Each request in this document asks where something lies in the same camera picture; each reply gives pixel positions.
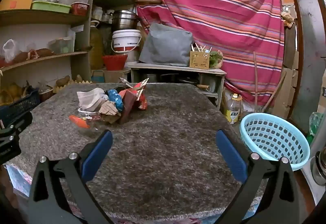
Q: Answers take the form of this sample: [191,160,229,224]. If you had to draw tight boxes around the black plastic crate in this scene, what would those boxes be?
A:
[0,88,41,120]

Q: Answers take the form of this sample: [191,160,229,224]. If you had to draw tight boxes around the white plastic bucket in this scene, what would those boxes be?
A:
[111,30,142,55]

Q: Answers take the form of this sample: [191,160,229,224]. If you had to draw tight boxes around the red white clear wrapper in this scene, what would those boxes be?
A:
[78,107,102,122]

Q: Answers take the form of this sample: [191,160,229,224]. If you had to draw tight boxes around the hanging dry plant bunch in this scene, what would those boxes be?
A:
[281,7,294,27]

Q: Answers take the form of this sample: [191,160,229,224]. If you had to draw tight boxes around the blue wrapper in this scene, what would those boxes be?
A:
[107,89,124,112]

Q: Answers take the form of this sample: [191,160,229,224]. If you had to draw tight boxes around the bundle of chopsticks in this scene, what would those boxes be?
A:
[191,43,213,53]

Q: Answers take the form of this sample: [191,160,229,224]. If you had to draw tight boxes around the grey door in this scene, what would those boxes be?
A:
[290,0,326,133]

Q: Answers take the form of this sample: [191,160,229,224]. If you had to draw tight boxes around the green plastic tray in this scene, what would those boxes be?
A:
[31,0,72,14]

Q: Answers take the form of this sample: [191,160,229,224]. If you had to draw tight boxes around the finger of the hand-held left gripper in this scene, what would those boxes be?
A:
[0,111,33,139]

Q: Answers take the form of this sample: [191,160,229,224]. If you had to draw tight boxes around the orange wrapper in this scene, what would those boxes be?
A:
[69,115,91,129]

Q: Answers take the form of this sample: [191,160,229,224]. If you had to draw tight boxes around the grey cushion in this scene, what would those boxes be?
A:
[139,23,193,66]

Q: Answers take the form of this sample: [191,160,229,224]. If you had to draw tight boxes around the yellow plastic tub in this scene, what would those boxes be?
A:
[0,0,33,11]

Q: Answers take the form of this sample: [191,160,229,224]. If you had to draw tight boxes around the yellow egg tray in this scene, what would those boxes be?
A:
[52,81,93,93]

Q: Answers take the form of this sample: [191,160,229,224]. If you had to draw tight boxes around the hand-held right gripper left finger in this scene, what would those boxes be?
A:
[28,130,113,224]

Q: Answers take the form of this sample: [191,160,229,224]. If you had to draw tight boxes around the large red plastic basket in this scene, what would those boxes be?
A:
[102,54,128,71]

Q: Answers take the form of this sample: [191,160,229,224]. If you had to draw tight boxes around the row of white jars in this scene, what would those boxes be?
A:
[92,6,115,24]

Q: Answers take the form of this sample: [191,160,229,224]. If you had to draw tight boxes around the bag of leafy greens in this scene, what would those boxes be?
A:
[209,50,224,69]

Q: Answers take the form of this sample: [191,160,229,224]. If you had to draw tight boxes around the black pan wooden handle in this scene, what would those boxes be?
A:
[178,77,212,92]

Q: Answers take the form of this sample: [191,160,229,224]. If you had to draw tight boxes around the wooden utensil holder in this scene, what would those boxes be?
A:
[190,51,210,70]

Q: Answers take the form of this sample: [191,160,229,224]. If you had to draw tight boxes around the yellow oil jug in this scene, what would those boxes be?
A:
[90,21,104,70]

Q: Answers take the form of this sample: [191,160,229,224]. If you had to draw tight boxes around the teal bag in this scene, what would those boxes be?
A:
[91,70,105,83]

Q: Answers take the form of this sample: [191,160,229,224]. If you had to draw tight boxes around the wooden stick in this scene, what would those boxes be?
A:
[262,71,288,114]

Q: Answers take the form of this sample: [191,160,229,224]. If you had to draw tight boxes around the low wooden cabinet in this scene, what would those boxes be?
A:
[127,62,227,111]

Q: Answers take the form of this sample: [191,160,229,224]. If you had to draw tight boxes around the grey metal pot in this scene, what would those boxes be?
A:
[144,74,160,84]

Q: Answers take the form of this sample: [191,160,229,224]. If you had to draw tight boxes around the clear plastic box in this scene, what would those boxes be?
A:
[48,37,74,55]

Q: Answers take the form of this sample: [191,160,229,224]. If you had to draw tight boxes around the small wicker basket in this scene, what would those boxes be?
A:
[38,84,54,101]

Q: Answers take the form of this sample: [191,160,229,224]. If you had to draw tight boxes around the black white patterned packet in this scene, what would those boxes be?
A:
[119,77,134,88]

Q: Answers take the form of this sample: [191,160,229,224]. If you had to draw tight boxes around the wooden shelf unit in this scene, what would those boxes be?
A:
[0,0,102,84]

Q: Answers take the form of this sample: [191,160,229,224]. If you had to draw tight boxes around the brown paper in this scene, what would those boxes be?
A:
[99,100,121,124]

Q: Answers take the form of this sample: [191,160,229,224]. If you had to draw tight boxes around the large maroon box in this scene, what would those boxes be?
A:
[118,90,138,124]

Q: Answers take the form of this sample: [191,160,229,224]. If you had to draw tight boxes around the cooking oil bottle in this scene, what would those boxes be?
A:
[225,94,242,124]

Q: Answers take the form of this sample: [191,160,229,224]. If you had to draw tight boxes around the straw broom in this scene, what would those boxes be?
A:
[253,51,259,112]

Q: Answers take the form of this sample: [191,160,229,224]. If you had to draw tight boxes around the striped red cloth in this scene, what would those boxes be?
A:
[134,0,286,112]

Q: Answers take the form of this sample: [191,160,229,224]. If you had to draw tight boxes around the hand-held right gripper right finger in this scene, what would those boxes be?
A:
[216,130,305,224]

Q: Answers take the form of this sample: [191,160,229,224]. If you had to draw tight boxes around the stack of cardboard pieces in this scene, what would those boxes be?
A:
[271,25,300,119]

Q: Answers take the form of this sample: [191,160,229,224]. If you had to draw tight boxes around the small red mesh basket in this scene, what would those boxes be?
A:
[71,2,90,15]

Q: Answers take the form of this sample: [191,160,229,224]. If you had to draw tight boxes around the blue plastic basket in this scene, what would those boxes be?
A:
[239,113,311,171]

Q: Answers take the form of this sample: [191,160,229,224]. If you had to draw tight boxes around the green plastic bag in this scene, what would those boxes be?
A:
[307,112,326,145]

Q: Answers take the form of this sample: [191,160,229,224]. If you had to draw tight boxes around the pile of yellow fruit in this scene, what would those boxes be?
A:
[0,83,28,105]

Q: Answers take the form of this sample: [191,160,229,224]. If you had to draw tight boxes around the red snack bag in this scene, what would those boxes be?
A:
[134,78,149,112]

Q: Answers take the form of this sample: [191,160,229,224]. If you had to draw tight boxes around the white plastic bag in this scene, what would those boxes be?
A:
[2,39,18,63]

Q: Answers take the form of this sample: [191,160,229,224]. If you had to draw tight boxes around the sweet potato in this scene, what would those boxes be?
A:
[13,52,31,64]
[34,48,54,57]

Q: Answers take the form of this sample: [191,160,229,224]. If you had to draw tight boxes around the steel stockpot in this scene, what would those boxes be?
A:
[112,10,139,32]

